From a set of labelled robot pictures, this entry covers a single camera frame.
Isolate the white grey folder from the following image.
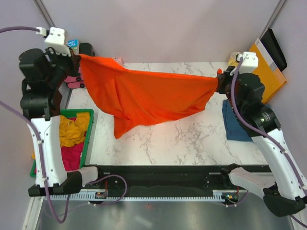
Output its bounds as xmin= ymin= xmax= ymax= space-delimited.
xmin=254 ymin=38 xmax=278 ymax=72

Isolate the blue treehouse paperback book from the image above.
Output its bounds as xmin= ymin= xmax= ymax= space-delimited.
xmin=67 ymin=39 xmax=80 ymax=55

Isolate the orange folder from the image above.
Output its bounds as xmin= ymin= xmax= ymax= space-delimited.
xmin=249 ymin=44 xmax=286 ymax=104

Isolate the folded blue t-shirt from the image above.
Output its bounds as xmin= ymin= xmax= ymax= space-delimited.
xmin=222 ymin=100 xmax=252 ymax=142

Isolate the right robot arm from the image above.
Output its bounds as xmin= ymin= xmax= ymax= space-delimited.
xmin=217 ymin=66 xmax=307 ymax=217

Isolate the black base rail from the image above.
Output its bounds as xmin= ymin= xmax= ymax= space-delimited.
xmin=86 ymin=165 xmax=238 ymax=196

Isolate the black folder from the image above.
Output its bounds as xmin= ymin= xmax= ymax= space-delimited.
xmin=260 ymin=28 xmax=287 ymax=72

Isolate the right aluminium frame post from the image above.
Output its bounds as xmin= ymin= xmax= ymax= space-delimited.
xmin=262 ymin=0 xmax=288 ymax=33

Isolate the magenta t-shirt in bin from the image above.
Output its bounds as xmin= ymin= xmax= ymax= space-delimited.
xmin=34 ymin=141 xmax=85 ymax=175

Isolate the small pink box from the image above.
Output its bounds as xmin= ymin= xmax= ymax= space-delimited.
xmin=113 ymin=57 xmax=124 ymax=66

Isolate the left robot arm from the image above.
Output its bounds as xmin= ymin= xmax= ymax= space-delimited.
xmin=19 ymin=47 xmax=105 ymax=197

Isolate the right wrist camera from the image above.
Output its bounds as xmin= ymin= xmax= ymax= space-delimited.
xmin=236 ymin=52 xmax=259 ymax=74

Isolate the green plastic bin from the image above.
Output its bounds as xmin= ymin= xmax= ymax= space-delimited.
xmin=29 ymin=109 xmax=94 ymax=178

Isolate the aluminium frame post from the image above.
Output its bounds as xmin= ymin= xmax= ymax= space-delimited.
xmin=33 ymin=0 xmax=56 ymax=27
xmin=262 ymin=0 xmax=288 ymax=33

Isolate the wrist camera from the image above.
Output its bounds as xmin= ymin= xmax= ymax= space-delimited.
xmin=45 ymin=27 xmax=71 ymax=57
xmin=236 ymin=52 xmax=259 ymax=74

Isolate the yellow t-shirt in bin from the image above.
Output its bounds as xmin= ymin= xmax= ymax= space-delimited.
xmin=31 ymin=113 xmax=91 ymax=161

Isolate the grey slotted cable duct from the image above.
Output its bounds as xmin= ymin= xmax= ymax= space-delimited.
xmin=43 ymin=189 xmax=228 ymax=201

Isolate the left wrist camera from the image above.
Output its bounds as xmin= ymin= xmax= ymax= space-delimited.
xmin=45 ymin=27 xmax=71 ymax=57

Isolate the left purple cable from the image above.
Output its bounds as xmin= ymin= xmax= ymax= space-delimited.
xmin=0 ymin=25 xmax=128 ymax=224

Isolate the left aluminium frame post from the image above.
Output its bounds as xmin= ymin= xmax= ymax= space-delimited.
xmin=33 ymin=0 xmax=56 ymax=27

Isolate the yellow mug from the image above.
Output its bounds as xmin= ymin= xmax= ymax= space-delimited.
xmin=228 ymin=51 xmax=241 ymax=67

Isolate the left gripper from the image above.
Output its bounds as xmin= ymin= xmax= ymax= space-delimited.
xmin=45 ymin=46 xmax=81 ymax=88

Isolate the orange t-shirt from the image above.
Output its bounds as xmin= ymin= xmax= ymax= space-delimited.
xmin=80 ymin=54 xmax=218 ymax=138

